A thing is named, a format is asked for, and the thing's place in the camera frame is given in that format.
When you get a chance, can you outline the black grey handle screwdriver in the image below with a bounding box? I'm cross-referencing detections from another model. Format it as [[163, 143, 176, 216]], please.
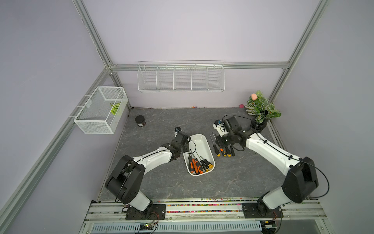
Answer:
[[230, 145, 235, 157]]

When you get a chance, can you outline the white plastic storage box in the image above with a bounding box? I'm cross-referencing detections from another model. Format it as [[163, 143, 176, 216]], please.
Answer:
[[183, 134, 215, 177]]

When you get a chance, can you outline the small orange black screwdriver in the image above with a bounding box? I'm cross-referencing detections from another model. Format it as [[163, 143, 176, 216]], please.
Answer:
[[213, 133, 225, 154]]

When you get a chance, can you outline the black handle long screwdriver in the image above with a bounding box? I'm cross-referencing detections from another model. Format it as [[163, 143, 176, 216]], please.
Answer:
[[226, 147, 232, 157]]

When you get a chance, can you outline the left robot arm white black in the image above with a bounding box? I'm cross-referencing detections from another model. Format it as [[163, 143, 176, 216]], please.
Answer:
[[105, 132, 191, 212]]

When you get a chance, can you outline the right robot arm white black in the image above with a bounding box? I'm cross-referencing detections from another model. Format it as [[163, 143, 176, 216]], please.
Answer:
[[213, 115, 318, 217]]

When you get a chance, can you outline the orange black large screwdriver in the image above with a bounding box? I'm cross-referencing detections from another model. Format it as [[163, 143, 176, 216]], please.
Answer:
[[188, 156, 195, 175]]

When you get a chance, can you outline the artificial green potted plant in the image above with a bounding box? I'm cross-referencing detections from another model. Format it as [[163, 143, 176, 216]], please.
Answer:
[[244, 90, 281, 133]]

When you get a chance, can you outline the small black jar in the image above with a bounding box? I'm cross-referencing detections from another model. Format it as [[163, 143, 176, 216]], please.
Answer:
[[135, 115, 146, 127]]

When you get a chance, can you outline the green object in basket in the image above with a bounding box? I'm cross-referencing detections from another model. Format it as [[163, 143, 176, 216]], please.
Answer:
[[110, 103, 120, 116]]

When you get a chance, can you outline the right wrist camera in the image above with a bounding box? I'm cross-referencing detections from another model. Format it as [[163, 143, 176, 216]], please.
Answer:
[[213, 120, 228, 137]]

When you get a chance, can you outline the long white wire wall basket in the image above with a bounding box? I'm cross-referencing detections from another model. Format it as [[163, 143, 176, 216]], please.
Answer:
[[137, 67, 226, 92]]

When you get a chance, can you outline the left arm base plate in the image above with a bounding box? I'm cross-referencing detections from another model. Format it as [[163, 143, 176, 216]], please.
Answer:
[[125, 203, 166, 221]]

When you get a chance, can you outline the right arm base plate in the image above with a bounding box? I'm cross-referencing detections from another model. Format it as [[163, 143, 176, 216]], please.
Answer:
[[242, 202, 283, 219]]

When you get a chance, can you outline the white perforated cable duct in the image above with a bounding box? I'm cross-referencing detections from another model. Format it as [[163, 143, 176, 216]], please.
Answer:
[[90, 221, 262, 234]]

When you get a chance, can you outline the white wire cube basket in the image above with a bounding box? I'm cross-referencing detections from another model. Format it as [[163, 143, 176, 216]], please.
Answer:
[[74, 86, 128, 135]]

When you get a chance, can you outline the aluminium frame rail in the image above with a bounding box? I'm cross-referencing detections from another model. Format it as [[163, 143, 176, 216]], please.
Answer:
[[111, 60, 290, 72]]

